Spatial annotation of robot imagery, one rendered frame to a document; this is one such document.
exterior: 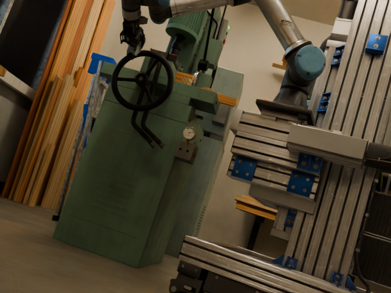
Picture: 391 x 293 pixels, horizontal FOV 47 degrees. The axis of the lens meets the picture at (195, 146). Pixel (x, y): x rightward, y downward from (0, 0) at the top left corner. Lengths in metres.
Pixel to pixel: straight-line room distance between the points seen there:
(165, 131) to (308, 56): 0.79
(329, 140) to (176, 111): 0.84
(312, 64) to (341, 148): 0.34
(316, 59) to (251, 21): 3.42
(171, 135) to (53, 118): 1.61
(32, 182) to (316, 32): 3.28
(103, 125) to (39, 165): 1.41
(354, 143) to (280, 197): 0.41
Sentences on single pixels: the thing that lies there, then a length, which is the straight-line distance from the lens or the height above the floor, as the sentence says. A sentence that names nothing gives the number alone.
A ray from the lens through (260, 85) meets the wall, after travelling 4.86.
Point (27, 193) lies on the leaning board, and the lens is 3.58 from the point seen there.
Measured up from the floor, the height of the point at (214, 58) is 1.19.
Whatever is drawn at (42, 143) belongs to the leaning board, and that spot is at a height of 0.47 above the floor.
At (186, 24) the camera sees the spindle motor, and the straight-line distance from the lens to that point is 2.43.
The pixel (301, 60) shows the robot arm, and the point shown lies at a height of 0.97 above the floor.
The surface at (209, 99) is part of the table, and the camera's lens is 2.17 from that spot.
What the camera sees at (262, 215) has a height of 0.51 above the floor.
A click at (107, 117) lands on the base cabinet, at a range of 2.25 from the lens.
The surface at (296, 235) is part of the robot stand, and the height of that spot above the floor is 0.36.
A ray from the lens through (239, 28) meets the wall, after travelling 5.09.
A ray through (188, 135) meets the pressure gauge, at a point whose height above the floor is 0.65.
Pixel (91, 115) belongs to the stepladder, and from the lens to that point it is 3.12.
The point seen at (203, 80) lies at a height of 1.04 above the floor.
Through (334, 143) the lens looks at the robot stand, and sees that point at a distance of 1.63.
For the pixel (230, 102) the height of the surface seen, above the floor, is 0.92.
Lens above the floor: 0.30
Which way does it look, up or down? 9 degrees up
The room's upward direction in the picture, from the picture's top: 18 degrees clockwise
